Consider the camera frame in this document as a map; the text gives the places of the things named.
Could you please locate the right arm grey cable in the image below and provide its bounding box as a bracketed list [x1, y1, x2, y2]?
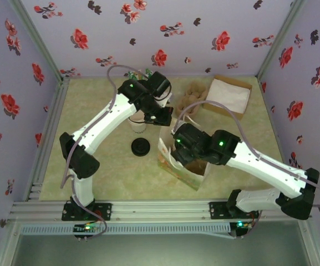
[172, 100, 320, 239]

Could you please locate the white printed paper bag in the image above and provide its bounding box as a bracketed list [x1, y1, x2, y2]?
[157, 115, 211, 192]

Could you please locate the aluminium frame post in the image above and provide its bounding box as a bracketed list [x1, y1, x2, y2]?
[0, 221, 22, 266]
[8, 0, 68, 84]
[256, 0, 308, 80]
[298, 218, 320, 266]

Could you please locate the white slotted cable duct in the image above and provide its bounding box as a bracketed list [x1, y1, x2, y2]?
[19, 223, 232, 236]

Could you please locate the left arm grey cable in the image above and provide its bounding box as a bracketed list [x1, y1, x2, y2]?
[60, 64, 149, 241]

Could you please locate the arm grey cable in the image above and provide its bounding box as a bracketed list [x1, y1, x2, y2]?
[60, 64, 149, 241]
[172, 100, 320, 239]

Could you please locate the aluminium side rail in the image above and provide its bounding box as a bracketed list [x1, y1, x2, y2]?
[23, 77, 71, 202]

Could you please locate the black plastic cup lid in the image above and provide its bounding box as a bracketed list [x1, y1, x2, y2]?
[131, 137, 151, 157]

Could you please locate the white paper napkin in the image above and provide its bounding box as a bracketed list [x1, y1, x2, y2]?
[206, 79, 250, 113]

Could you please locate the brown cardboard napkin tray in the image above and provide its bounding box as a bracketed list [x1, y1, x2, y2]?
[201, 74, 253, 121]

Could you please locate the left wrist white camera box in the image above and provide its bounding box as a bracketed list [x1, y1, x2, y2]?
[156, 93, 175, 109]

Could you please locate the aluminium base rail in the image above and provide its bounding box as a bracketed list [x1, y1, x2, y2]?
[9, 198, 313, 222]

